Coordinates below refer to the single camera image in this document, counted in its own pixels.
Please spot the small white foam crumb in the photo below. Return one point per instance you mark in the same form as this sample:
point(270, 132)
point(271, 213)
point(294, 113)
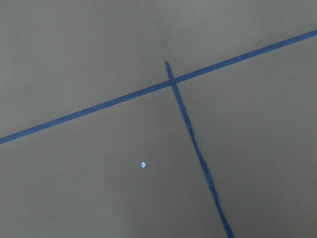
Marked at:
point(143, 165)

